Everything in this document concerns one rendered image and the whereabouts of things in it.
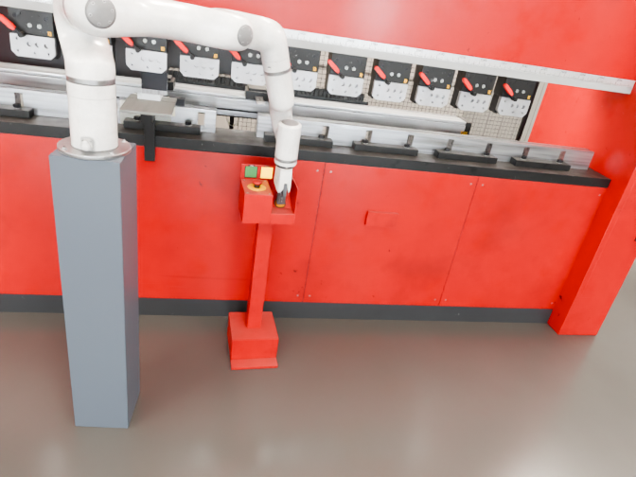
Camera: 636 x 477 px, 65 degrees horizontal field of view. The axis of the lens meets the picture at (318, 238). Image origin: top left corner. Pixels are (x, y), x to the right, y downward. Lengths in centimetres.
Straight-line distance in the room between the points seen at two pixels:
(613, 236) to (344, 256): 135
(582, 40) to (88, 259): 218
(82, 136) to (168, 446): 108
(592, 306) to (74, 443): 253
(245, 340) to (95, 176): 103
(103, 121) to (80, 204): 24
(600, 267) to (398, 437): 144
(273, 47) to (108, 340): 106
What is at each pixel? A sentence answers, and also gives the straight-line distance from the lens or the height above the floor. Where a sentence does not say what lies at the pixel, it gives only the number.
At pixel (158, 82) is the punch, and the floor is 105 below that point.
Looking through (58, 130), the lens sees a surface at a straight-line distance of 217.
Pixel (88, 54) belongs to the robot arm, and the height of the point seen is 126.
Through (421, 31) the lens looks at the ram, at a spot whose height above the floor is 139.
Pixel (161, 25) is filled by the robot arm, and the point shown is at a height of 134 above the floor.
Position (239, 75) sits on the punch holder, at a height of 113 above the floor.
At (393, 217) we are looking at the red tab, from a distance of 232.
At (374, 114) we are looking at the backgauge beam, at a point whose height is 97.
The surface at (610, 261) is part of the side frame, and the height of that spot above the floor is 47.
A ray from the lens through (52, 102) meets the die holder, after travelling 228.
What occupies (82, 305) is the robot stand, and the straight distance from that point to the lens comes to 169.
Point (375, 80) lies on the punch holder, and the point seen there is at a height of 117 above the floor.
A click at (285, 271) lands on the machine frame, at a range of 237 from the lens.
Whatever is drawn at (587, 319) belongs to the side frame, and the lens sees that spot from 311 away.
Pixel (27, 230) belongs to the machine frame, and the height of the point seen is 42.
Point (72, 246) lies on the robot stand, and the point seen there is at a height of 73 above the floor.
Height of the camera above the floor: 150
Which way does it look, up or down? 27 degrees down
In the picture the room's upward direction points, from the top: 10 degrees clockwise
